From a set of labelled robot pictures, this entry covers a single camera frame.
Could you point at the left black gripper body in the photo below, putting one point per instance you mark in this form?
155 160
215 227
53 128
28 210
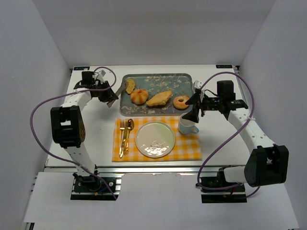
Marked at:
107 93

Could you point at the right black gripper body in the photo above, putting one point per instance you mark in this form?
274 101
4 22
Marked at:
199 104

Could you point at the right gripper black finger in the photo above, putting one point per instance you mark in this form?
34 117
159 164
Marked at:
193 115
194 99

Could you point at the glazed ring donut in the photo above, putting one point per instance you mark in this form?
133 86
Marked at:
179 102

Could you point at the golden croissant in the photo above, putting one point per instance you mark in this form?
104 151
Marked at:
159 99

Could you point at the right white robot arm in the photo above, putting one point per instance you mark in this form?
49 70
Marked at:
268 162

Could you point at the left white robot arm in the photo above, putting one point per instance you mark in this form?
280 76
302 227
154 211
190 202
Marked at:
68 128

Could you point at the white and blue mug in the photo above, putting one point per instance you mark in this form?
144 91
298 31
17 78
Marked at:
186 126

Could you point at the round striped bun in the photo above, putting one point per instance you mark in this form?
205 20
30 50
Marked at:
139 96

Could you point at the gold fork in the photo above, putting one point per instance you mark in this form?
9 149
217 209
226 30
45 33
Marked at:
122 128

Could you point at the gold spoon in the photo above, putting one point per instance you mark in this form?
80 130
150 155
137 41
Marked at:
130 128

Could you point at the right blue corner label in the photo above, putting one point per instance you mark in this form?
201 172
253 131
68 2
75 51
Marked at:
223 66

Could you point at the blue corner label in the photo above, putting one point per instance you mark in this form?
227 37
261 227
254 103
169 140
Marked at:
223 66
81 68

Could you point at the left blue corner label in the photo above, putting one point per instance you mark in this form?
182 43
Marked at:
81 68

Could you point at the yellow checkered placemat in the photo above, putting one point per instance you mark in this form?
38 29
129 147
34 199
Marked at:
186 147

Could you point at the white round plate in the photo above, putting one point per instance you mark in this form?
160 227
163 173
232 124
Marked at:
155 139

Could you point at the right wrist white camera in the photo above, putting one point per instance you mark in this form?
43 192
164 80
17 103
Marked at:
196 85

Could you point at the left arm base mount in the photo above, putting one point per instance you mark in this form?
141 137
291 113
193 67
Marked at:
91 188

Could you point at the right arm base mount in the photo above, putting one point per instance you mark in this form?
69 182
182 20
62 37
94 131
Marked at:
230 195

